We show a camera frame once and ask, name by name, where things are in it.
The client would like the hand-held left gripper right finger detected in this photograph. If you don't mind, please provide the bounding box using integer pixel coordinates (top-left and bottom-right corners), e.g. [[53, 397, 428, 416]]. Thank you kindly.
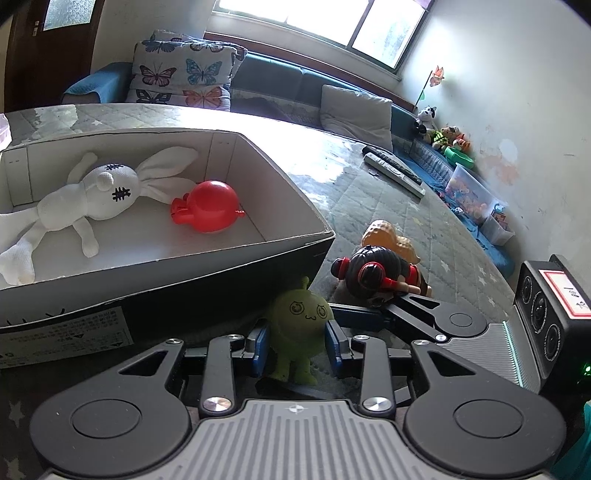
[[324, 320, 468, 414]]

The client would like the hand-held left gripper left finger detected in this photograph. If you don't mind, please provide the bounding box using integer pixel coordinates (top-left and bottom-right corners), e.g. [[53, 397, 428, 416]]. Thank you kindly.
[[117, 323, 271, 414]]

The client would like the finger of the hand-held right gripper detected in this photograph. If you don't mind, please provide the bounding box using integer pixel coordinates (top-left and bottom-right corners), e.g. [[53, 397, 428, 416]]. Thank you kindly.
[[330, 293, 445, 344]]

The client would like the green cartoon figure toy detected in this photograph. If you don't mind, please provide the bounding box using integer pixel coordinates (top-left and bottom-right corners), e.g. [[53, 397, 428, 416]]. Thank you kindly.
[[265, 276, 334, 387]]

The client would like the doll with red headphones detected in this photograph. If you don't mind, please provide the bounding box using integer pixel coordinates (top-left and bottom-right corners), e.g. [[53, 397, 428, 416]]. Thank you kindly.
[[330, 244, 433, 309]]

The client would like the black cardboard box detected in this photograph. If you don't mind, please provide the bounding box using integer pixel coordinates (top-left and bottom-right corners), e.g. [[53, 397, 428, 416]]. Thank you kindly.
[[0, 128, 337, 370]]

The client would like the grey quilted desktop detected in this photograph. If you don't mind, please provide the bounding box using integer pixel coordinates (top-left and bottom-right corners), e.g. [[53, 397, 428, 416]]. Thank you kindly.
[[0, 102, 519, 480]]

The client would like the tan peanut toy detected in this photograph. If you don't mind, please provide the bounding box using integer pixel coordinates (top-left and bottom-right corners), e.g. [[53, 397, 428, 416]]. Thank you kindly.
[[361, 220, 420, 265]]

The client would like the small clear plastic box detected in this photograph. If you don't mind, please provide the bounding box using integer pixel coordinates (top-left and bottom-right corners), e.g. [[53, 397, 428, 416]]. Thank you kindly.
[[480, 210, 516, 246]]

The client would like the teal cloth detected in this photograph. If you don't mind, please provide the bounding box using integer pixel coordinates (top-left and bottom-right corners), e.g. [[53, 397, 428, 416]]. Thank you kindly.
[[551, 401, 591, 480]]

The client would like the clear bin of toys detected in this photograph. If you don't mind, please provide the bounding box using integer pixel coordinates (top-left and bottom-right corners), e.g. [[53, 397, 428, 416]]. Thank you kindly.
[[444, 162, 502, 226]]

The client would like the white remote control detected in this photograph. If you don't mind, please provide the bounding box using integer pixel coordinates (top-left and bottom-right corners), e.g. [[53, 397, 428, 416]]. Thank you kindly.
[[364, 152, 426, 199]]

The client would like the red round plastic toy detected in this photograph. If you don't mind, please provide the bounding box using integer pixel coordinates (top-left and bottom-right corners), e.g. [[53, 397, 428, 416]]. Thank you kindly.
[[171, 180, 245, 234]]

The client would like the dark remote control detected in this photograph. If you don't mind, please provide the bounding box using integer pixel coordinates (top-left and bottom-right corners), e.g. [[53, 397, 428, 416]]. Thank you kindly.
[[361, 145, 424, 186]]

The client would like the green plastic bowl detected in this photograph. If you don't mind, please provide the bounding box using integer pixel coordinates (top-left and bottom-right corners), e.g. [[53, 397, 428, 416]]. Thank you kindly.
[[443, 147, 476, 169]]

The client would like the grey cushion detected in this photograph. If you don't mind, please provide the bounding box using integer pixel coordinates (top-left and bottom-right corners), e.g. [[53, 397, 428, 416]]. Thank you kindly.
[[320, 84, 394, 153]]

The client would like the group of small plush toys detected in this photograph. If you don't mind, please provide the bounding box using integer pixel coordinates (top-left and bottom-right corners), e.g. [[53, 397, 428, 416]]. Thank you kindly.
[[427, 124, 474, 155]]

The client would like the black and white cow plush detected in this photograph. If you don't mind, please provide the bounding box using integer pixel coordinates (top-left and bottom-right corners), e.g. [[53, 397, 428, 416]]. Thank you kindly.
[[413, 105, 438, 136]]

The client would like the white rabbit plush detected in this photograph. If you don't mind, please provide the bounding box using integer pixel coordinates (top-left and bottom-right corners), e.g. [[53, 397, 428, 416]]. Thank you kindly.
[[0, 146, 200, 285]]

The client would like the blue sofa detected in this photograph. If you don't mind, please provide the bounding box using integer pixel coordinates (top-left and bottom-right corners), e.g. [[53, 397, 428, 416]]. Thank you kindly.
[[62, 48, 516, 278]]

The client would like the orange fox pinwheel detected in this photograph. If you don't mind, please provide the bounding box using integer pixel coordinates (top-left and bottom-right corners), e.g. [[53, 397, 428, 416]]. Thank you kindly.
[[416, 66, 447, 108]]

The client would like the butterfly print pillow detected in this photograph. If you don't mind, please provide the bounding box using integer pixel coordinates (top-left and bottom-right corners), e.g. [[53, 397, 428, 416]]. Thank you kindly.
[[126, 29, 248, 113]]

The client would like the window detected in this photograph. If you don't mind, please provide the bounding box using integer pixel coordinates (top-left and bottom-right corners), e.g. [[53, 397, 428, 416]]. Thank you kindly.
[[203, 0, 430, 73]]

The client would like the brown wooden door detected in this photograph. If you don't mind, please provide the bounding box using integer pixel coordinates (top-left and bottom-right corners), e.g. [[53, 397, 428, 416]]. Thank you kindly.
[[4, 0, 105, 114]]

